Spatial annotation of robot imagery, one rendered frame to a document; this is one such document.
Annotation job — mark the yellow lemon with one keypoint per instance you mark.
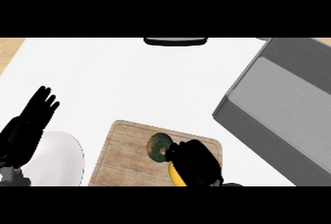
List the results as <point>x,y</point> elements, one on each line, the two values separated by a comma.
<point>176,176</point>

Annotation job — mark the green brown round fruit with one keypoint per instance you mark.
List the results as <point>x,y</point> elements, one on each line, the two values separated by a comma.
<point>157,145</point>

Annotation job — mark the white rounded object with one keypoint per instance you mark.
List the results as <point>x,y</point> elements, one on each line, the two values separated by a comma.
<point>58,160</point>

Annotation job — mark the wooden cutting board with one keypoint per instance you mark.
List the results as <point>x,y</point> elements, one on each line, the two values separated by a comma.
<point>123,157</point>

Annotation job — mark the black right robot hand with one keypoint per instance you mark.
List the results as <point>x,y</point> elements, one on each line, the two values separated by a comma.
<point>199,163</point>

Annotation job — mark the large grey open box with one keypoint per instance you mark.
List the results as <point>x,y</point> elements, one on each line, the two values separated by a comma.
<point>280,110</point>

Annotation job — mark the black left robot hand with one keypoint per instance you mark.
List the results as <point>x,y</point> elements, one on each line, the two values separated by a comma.
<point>26,128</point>

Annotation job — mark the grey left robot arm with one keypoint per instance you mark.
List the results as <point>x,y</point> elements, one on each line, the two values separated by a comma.
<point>11,178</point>

